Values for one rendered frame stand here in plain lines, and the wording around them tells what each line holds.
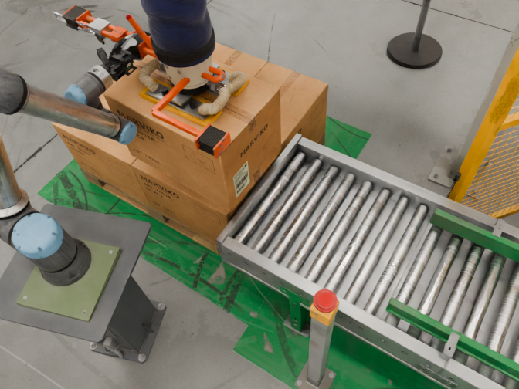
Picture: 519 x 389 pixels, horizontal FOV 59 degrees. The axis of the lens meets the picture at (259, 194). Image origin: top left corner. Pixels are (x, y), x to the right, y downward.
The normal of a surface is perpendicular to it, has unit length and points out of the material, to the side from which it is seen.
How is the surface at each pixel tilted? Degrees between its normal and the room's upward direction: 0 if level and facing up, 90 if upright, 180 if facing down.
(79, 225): 0
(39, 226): 8
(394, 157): 0
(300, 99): 0
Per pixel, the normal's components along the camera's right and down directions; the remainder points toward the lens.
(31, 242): 0.03, -0.47
